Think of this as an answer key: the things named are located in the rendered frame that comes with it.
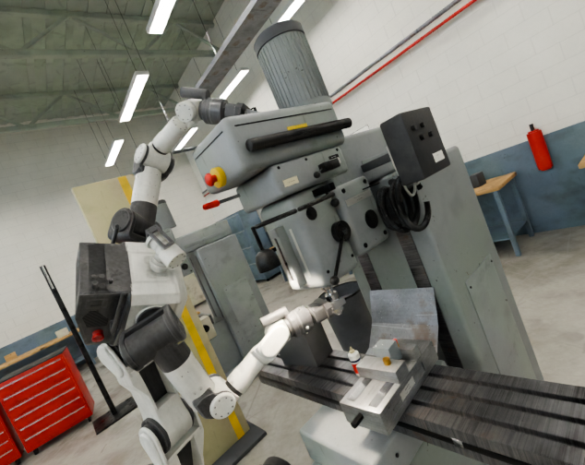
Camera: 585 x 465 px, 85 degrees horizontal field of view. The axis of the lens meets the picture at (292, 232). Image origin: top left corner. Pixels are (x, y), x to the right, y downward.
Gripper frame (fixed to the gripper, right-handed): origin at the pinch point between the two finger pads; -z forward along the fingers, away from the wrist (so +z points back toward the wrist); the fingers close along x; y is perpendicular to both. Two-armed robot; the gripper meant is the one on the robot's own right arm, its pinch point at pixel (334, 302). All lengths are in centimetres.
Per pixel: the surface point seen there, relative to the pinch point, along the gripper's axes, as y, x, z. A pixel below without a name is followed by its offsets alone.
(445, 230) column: -6, -4, -52
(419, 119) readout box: -47, -24, -41
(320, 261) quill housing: -17.9, -11.8, 3.0
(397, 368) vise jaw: 18.3, -23.2, -2.3
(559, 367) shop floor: 121, 41, -136
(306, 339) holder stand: 16.1, 22.1, 9.8
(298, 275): -15.8, -6.1, 9.9
